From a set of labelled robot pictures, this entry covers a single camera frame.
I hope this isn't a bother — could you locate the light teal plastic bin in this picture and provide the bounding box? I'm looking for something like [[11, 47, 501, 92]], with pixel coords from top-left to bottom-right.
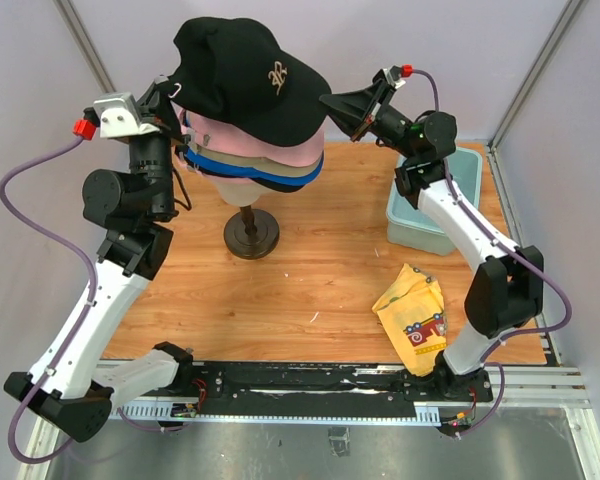
[[386, 147, 484, 256]]

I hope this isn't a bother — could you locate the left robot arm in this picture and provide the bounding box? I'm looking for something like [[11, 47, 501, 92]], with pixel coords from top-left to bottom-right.
[[4, 80, 194, 442]]

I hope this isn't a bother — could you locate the white cable duct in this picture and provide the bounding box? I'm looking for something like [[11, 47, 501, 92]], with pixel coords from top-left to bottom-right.
[[111, 397, 441, 427]]

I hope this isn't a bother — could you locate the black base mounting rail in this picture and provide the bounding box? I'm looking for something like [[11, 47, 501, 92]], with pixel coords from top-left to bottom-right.
[[149, 359, 495, 415]]

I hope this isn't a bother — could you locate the blue cap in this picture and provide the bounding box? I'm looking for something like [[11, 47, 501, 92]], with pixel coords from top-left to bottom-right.
[[183, 149, 324, 186]]

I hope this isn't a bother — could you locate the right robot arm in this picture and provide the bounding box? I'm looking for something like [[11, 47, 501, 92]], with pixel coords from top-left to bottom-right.
[[319, 65, 544, 400]]

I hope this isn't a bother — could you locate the yellow printed cloth hat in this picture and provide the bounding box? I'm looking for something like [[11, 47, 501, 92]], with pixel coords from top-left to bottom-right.
[[372, 264, 447, 377]]

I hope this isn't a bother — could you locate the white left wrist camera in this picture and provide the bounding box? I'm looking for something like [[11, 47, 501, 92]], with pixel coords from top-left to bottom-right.
[[73, 92, 159, 142]]

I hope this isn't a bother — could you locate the cream mannequin head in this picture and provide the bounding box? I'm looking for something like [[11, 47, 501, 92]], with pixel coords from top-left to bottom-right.
[[212, 180, 274, 207]]

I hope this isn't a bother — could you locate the pink cap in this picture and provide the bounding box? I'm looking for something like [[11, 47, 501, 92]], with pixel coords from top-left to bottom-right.
[[184, 112, 325, 167]]

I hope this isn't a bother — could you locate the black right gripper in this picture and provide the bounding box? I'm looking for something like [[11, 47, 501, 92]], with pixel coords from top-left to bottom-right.
[[317, 80, 419, 163]]

